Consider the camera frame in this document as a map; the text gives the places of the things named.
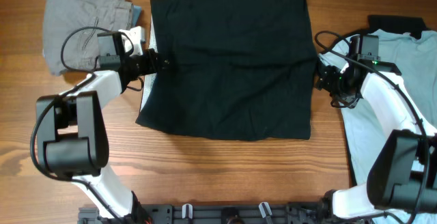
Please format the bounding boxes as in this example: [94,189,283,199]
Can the black garment under pile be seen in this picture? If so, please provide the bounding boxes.
[367,15,429,40]

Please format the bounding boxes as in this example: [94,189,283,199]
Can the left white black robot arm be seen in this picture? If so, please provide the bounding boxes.
[30,27,169,223]

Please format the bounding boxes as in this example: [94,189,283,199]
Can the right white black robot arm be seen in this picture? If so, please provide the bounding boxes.
[316,35,436,223]

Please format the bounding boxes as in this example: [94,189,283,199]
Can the folded grey trousers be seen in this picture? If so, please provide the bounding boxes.
[43,0,134,76]

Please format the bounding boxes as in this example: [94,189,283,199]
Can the black shorts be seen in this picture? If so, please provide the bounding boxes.
[137,0,318,141]

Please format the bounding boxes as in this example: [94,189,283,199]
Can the folded light blue garment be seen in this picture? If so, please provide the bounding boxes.
[66,0,143,27]

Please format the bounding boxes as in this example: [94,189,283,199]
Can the light blue t-shirt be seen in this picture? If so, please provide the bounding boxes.
[333,29,436,219]

